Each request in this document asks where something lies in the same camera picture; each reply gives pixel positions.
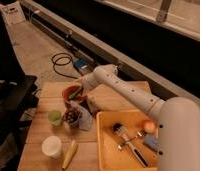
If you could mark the yellow plastic tub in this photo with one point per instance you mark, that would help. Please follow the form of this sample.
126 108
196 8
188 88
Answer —
111 158

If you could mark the patterned dark cup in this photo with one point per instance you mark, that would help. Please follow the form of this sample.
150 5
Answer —
72 117

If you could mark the blue sponge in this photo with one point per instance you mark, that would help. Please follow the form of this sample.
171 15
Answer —
151 142

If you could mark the orange apple fruit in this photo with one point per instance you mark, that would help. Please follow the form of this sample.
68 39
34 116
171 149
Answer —
149 126

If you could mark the white cup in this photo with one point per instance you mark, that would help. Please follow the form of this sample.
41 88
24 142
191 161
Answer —
52 147

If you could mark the metal spoon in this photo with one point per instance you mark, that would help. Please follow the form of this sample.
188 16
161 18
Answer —
137 136

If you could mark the dish brush black white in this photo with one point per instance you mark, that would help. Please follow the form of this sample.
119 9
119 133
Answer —
121 132

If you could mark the red bowl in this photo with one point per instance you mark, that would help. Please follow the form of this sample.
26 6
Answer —
69 90

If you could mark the green cup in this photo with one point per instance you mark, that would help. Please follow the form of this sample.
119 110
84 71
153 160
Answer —
54 117

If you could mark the brown small box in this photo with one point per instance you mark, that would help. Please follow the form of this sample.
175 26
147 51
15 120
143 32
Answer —
93 107

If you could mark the black chair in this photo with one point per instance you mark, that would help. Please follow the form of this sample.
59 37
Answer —
16 95

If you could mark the white box on floor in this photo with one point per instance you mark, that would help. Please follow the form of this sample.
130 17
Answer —
13 13

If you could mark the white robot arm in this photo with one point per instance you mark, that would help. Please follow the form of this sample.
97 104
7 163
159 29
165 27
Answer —
178 119

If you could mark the blue electronic box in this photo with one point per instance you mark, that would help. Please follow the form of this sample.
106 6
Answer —
82 66

